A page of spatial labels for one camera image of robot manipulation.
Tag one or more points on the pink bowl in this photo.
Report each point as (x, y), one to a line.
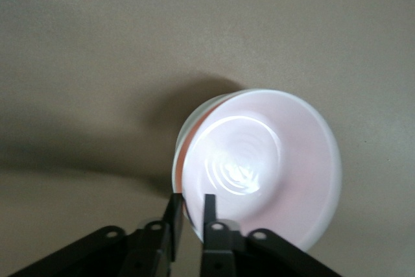
(291, 160)

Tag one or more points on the white bowl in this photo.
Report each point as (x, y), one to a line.
(191, 127)

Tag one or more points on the brown table mat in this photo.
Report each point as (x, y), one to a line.
(97, 46)

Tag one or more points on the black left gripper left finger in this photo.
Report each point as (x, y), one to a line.
(142, 251)

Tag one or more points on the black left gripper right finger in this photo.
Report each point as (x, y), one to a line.
(220, 254)

